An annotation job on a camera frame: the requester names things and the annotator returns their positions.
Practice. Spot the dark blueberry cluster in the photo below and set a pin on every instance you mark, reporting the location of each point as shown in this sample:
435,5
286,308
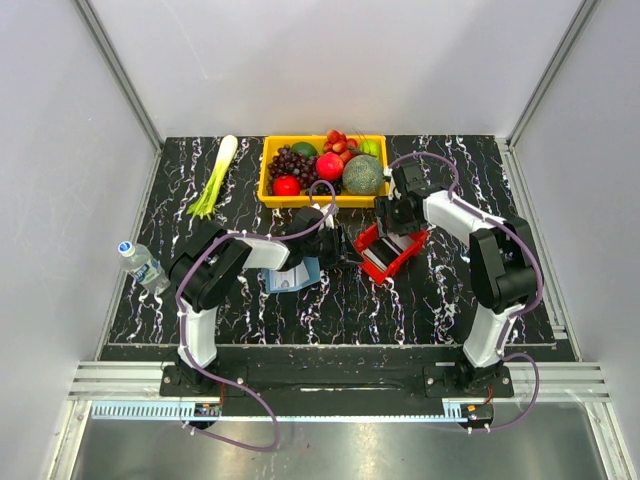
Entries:
326,188

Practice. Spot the yellow plastic fruit bin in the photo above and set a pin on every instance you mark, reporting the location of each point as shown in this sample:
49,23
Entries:
344,200

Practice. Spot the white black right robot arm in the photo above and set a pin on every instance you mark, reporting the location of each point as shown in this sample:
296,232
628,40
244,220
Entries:
505,274

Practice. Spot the clear plastic water bottle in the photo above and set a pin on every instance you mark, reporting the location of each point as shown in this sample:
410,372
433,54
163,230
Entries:
138,262

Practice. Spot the green white celery stalk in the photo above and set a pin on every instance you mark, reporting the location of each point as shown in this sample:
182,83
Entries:
205,205

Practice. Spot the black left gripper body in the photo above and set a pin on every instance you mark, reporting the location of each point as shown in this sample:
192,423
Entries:
323,246

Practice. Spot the dark purple grape bunch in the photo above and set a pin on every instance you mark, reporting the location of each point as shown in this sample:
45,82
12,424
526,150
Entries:
285,162

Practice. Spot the blue leather card holder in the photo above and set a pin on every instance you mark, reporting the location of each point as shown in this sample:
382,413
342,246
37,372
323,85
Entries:
305,274

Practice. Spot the dark green avocado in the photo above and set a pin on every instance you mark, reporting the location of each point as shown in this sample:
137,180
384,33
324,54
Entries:
304,148

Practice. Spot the red plastic card tray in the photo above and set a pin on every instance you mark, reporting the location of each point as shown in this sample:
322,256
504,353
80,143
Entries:
417,242

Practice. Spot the red lychee cluster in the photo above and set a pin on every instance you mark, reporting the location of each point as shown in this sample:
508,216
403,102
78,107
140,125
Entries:
339,143

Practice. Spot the green netted melon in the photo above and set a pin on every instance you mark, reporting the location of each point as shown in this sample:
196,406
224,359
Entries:
363,175

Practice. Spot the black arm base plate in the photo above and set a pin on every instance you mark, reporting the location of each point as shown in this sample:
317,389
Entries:
430,381

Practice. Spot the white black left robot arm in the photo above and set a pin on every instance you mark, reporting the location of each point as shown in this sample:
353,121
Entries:
208,266

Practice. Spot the red tomato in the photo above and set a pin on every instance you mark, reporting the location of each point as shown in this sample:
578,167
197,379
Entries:
286,185

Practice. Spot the red pomegranate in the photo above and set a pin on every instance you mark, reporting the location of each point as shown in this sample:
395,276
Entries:
329,166

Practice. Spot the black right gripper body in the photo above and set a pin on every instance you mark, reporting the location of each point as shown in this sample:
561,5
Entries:
397,220

